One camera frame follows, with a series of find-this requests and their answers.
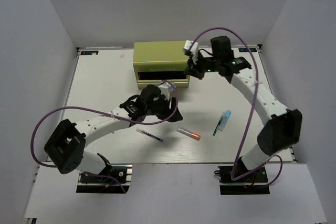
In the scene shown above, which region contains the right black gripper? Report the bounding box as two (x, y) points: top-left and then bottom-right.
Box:
(184, 50), (221, 80)

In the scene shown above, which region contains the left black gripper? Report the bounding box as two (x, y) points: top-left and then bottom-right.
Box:
(146, 94), (183, 123)

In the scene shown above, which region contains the orange grey glue stick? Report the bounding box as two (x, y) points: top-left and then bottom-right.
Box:
(176, 128), (201, 141)

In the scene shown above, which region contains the purple pen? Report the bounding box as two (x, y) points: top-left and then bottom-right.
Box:
(136, 128), (163, 142)

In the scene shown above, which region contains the green pen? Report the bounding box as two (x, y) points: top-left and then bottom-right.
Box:
(212, 116), (223, 136)

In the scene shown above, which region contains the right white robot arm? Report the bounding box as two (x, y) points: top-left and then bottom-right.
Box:
(183, 36), (302, 182)

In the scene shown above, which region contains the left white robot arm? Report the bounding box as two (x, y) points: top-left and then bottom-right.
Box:
(44, 81), (183, 182)

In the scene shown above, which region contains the green metal drawer cabinet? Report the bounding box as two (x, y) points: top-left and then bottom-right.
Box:
(133, 41), (190, 89)

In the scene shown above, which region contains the right blue label sticker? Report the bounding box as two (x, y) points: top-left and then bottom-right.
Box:
(238, 48), (257, 52)

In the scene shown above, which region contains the blue label sticker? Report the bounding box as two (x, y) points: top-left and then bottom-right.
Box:
(80, 51), (99, 56)
(238, 48), (257, 52)

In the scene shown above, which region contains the left blue label sticker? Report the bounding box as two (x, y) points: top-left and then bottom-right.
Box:
(80, 51), (99, 56)

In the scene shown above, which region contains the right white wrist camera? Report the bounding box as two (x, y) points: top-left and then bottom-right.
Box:
(183, 40), (198, 64)

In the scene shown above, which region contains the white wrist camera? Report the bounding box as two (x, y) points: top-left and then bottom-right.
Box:
(183, 40), (198, 64)
(158, 82), (175, 100)

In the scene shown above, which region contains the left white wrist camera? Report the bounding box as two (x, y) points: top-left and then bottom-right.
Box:
(158, 82), (175, 100)

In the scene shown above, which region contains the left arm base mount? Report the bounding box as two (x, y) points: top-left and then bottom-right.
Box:
(76, 164), (133, 194)

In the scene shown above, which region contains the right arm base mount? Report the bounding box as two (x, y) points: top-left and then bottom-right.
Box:
(214, 165), (270, 196)

